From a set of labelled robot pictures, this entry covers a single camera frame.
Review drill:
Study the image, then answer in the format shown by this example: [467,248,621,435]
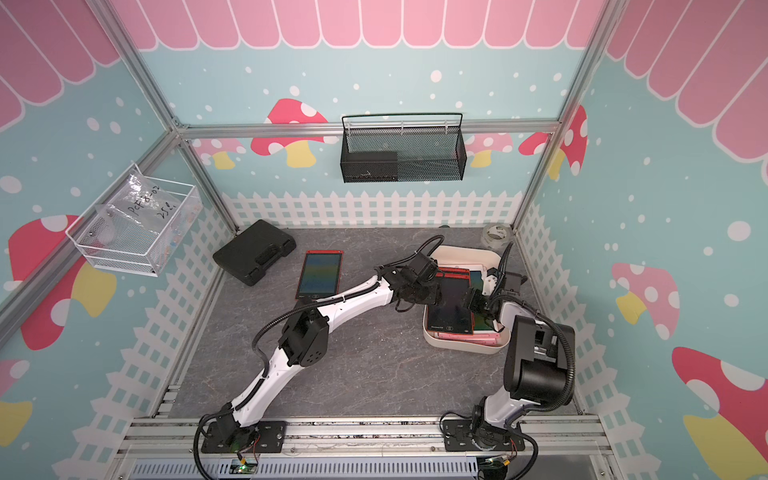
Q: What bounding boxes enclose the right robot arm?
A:
[464,243,576,451]

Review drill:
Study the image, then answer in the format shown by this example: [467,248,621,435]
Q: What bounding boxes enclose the black box in basket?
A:
[340,151,399,183]

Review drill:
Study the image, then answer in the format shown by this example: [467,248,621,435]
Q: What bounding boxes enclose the black mesh wall basket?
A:
[341,112,467,183]

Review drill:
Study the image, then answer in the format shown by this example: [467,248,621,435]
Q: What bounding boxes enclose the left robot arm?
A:
[191,235,445,460]

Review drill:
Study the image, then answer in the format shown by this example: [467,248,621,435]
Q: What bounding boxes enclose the black plastic tool case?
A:
[213,220,296,286]

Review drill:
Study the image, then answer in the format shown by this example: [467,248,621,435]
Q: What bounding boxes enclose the white plastic storage box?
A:
[422,246,511,355]

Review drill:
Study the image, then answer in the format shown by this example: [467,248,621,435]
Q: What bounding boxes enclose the clear plastic bag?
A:
[89,167,196,268]

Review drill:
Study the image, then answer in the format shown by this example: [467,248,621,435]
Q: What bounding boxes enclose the white wire wall basket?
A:
[64,163,204,278]

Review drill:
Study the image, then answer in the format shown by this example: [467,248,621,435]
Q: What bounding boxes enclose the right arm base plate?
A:
[439,418,526,452]

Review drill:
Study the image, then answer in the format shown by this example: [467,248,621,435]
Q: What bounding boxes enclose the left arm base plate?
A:
[201,418,287,454]

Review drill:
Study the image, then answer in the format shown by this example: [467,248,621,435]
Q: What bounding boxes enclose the clear tape roll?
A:
[481,223,513,251]

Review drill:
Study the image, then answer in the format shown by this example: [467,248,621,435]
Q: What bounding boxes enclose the red frame writing tablet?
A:
[296,250,343,300]

